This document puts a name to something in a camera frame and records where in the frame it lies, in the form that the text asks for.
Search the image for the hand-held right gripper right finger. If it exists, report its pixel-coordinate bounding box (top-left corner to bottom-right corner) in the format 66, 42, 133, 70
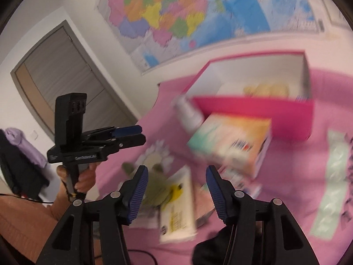
205, 165, 322, 265

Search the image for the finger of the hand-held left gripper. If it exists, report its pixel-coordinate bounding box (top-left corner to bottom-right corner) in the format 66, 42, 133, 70
83, 125, 143, 140
88, 134, 147, 155

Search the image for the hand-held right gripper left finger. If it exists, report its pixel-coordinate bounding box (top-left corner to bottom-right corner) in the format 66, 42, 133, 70
36, 165, 149, 265

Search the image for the green plush toy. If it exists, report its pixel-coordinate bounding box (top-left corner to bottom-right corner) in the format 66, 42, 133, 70
121, 162, 177, 208

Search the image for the yellow tissue pack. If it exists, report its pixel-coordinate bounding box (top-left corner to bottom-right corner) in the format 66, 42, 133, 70
158, 166, 198, 245

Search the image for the pink cardboard box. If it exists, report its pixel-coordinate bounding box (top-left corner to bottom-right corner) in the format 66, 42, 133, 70
183, 50, 315, 142

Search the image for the person's left forearm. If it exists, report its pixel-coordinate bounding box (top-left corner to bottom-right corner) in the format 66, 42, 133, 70
0, 190, 78, 257

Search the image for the pale yellow soft pack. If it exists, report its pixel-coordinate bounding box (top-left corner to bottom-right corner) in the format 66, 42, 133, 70
243, 84, 290, 98

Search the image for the person's left hand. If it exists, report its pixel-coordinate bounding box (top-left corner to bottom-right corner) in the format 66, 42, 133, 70
56, 162, 97, 197

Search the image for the purple garment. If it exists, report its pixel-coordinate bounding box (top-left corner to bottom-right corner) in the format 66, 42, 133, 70
4, 127, 47, 169

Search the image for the colourful printed tissue box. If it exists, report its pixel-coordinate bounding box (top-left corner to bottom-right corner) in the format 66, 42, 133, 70
188, 113, 273, 180

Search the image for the grey door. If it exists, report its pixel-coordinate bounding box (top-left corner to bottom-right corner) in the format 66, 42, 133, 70
10, 20, 139, 144

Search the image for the dark cloth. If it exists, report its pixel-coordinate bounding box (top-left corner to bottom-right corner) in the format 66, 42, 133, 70
193, 223, 235, 265

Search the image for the white plastic bottle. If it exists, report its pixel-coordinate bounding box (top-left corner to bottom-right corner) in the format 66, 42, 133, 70
174, 95, 206, 136

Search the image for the black garment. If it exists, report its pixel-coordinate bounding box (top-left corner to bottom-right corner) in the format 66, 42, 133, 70
0, 130, 51, 203

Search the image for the pink blanket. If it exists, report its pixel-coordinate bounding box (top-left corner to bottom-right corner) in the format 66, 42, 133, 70
94, 58, 353, 265

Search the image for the mint green plastic strip pack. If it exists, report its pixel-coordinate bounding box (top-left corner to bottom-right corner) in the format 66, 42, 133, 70
310, 129, 352, 240

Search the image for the black cable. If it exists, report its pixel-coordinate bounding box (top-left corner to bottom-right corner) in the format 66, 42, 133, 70
0, 193, 56, 205

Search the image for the colourful wall map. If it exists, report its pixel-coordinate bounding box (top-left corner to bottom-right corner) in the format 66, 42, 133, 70
95, 0, 326, 76

